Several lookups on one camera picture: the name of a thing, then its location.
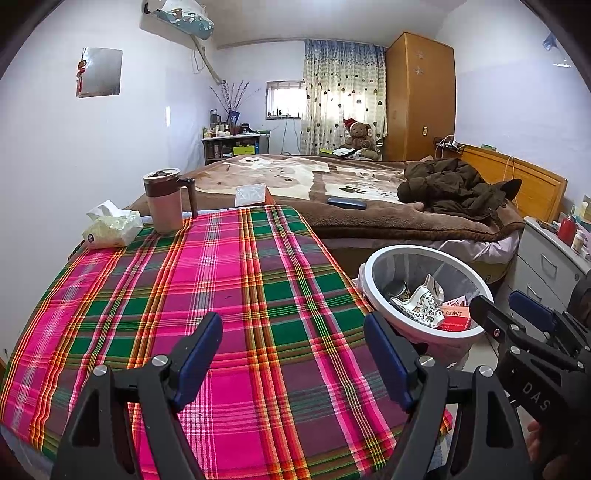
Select green white tissue pack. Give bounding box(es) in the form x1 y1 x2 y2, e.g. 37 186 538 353
82 200 145 251

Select pink brown lidded mug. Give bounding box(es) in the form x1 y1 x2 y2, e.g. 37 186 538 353
142 167 198 234

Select red medicine box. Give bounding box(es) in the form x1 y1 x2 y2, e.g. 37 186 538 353
436 298 474 330

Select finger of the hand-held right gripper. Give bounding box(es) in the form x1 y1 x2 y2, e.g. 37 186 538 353
508 290 585 357
468 295 532 355

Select pink green plaid tablecloth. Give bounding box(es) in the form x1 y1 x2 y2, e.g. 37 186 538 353
0 205 453 480

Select grey shelf desk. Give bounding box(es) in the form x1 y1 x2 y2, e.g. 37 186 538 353
202 131 273 164

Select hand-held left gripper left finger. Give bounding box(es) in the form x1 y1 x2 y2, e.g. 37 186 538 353
51 311 225 480

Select covered wall air conditioner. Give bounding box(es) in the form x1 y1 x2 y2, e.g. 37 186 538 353
141 0 215 42

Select person's right hand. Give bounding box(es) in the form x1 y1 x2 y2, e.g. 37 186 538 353
525 418 546 462

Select bare decorative branches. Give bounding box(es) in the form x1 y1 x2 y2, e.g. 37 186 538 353
210 79 259 116

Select small window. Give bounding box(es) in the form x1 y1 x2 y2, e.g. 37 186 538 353
265 80 306 118

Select brown teddy bear red hat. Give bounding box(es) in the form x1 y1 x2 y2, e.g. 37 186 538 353
332 117 382 160

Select brown printed blanket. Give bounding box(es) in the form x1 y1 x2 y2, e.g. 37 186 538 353
127 154 527 241

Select dark brown jacket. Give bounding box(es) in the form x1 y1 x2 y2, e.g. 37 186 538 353
398 157 522 222

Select square wall mirror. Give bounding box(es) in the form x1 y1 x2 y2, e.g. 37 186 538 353
78 46 123 99

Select heart print curtain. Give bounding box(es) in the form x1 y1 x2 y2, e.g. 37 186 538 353
300 39 389 155

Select pink bed sheet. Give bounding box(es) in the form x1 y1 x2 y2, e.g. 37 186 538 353
429 228 520 266

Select brown print paper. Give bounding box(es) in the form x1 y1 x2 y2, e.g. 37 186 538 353
390 274 446 328

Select row of cosmetic bottles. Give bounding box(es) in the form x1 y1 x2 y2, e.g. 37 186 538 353
203 108 252 138

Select air conditioner hose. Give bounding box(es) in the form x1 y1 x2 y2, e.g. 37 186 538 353
191 37 229 86

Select grey drawer cabinet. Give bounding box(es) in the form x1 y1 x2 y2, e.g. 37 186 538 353
505 217 591 319

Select white round trash bin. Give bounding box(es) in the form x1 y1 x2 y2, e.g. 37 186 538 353
353 244 495 370

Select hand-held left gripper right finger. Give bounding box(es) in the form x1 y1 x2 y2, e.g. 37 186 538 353
363 313 536 480

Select wooden headboard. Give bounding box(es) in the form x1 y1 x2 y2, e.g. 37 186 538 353
459 144 568 224

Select red bottle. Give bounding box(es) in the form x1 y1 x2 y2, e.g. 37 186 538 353
558 215 578 246

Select white patterned box orange side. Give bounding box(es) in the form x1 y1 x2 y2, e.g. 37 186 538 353
234 183 275 207

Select wooden wardrobe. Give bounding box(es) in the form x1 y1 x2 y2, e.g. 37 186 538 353
385 31 458 162

